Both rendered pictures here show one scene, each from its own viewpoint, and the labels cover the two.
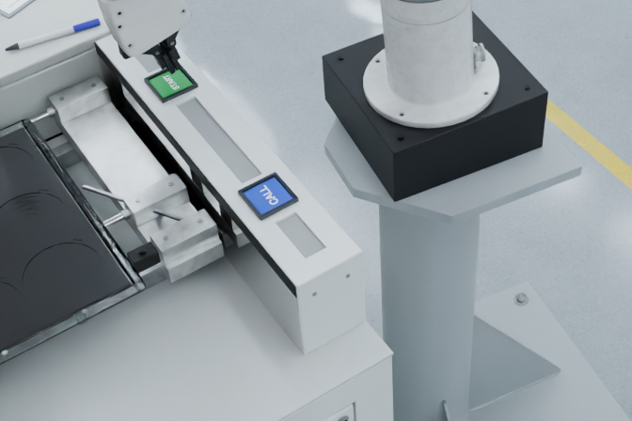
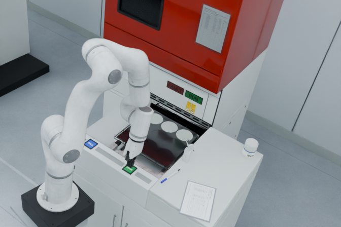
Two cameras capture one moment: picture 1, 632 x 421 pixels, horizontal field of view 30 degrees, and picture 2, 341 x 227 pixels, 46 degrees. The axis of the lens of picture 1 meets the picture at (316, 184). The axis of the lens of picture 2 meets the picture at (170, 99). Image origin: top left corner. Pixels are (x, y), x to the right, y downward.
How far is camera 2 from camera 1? 2.53 m
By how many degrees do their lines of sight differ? 91
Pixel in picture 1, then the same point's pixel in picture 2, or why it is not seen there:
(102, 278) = (124, 136)
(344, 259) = not seen: hidden behind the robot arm
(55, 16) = (175, 183)
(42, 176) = (152, 155)
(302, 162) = not seen: outside the picture
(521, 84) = (29, 196)
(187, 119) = (120, 160)
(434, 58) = not seen: hidden behind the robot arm
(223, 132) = (109, 159)
